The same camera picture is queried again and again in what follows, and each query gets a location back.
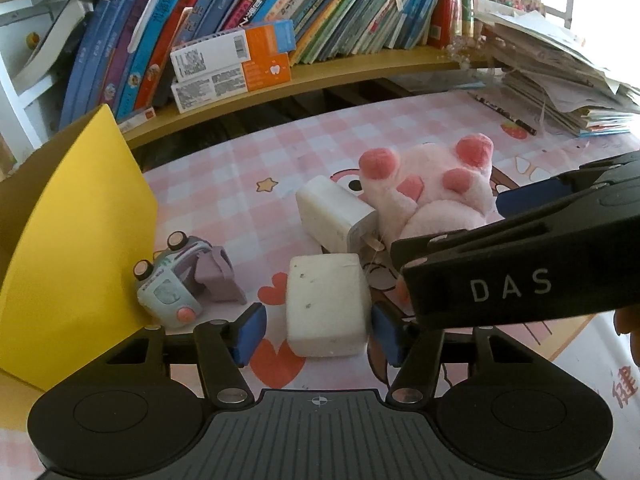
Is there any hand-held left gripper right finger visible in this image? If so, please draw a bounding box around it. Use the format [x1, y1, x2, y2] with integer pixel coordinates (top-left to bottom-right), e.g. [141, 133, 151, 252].
[369, 301, 538, 406]

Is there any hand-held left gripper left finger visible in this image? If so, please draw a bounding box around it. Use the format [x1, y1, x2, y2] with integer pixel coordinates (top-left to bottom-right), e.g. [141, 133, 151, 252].
[102, 302, 268, 407]

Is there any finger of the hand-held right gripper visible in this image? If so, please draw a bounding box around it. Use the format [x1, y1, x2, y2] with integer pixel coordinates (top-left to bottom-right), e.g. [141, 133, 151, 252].
[391, 180, 640, 270]
[496, 149, 640, 220]

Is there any pink plush toy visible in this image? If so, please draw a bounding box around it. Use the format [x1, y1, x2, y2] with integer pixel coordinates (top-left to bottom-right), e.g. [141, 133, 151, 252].
[357, 132, 501, 261]

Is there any white speckled foam block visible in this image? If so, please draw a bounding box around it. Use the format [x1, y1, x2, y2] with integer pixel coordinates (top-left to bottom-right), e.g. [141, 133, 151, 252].
[285, 253, 373, 358]

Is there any small grey toy car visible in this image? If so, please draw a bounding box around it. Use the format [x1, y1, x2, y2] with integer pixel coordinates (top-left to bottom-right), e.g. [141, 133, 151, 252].
[132, 232, 248, 328]

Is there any white charger cube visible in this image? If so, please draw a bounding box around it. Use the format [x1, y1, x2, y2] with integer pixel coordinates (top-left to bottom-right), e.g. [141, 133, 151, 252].
[295, 175, 381, 256]

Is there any yellow cardboard box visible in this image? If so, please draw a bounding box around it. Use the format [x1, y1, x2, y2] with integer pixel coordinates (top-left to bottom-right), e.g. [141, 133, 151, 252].
[0, 104, 160, 396]

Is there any person's right hand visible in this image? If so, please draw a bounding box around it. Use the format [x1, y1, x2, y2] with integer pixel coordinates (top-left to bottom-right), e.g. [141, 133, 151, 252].
[616, 307, 640, 367]

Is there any black red pencil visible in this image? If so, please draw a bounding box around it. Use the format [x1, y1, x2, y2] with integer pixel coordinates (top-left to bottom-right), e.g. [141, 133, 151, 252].
[467, 91, 538, 136]

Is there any stack of papers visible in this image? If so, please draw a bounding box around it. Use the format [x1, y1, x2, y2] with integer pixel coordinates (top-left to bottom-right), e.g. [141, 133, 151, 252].
[470, 10, 640, 138]

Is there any pink checkered table mat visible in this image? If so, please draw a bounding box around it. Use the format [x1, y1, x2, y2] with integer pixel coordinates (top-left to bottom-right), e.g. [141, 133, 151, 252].
[142, 85, 640, 411]

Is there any white wooden bookshelf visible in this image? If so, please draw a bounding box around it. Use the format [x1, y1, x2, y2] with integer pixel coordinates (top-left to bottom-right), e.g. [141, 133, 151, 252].
[0, 0, 501, 171]

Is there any orange white carton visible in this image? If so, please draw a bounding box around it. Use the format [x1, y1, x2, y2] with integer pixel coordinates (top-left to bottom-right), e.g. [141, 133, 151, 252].
[170, 52, 292, 113]
[170, 20, 296, 81]

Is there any row of colourful books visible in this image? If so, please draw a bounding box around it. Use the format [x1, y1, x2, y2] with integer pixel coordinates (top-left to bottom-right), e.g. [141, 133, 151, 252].
[57, 0, 526, 131]

